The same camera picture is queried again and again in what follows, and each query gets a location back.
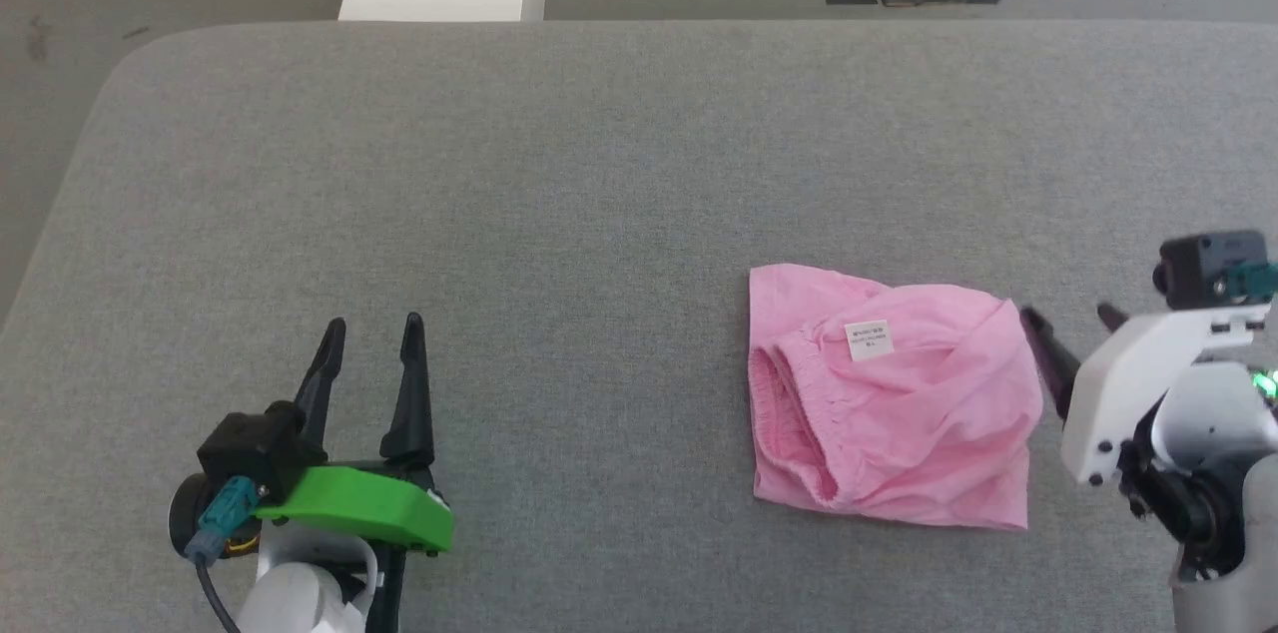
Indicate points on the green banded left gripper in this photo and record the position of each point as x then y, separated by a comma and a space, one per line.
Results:
359, 505

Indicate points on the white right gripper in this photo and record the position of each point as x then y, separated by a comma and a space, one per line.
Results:
1118, 393

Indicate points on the pink garment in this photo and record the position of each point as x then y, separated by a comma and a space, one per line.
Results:
919, 423

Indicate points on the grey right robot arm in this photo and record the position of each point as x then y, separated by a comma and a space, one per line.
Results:
1238, 603

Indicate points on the grey fabric sofa cushion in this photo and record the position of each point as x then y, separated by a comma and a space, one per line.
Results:
559, 234

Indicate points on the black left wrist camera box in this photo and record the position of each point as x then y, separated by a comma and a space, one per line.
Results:
250, 448

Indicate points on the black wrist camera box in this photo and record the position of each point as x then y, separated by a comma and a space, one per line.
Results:
250, 448
1203, 269

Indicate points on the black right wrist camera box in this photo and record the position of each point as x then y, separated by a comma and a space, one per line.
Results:
1203, 269

